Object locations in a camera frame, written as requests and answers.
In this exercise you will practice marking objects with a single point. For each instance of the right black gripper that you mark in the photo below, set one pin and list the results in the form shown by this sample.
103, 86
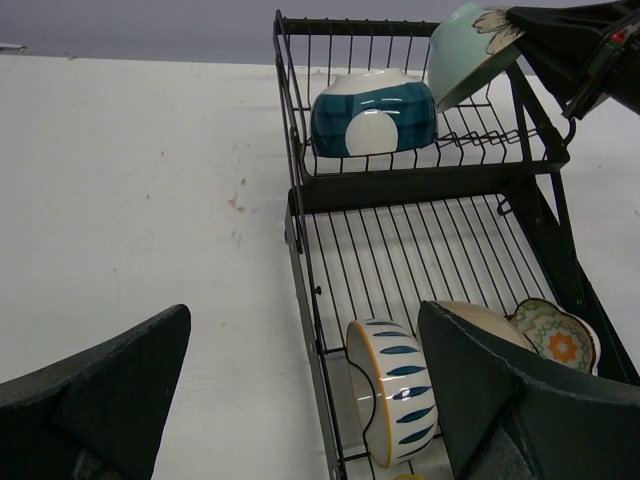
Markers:
590, 50

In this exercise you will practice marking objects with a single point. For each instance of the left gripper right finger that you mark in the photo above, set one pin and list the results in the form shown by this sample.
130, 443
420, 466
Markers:
508, 413

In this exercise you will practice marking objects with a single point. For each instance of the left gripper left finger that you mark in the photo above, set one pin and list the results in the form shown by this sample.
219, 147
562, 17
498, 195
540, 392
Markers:
100, 413

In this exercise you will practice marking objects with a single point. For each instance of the mint green floral bowl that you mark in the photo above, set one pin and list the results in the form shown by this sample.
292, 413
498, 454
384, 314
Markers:
468, 50

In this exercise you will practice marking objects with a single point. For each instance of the teal white dotted bowl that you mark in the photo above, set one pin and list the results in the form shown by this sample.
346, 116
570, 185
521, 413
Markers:
372, 113

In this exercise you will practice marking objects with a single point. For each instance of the yellow green patterned bowl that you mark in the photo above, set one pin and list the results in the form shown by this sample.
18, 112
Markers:
411, 475

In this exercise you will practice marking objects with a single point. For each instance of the beige plain bowl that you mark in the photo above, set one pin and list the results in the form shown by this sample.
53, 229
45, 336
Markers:
489, 321

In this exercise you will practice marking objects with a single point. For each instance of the white bowl blue stripes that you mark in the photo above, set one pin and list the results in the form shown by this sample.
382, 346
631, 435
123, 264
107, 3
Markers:
392, 390

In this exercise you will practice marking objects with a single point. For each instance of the white scalloped patterned bowl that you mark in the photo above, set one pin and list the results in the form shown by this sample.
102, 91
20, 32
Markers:
558, 335

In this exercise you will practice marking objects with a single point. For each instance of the black wire dish rack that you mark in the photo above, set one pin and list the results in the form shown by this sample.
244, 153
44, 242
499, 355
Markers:
479, 216

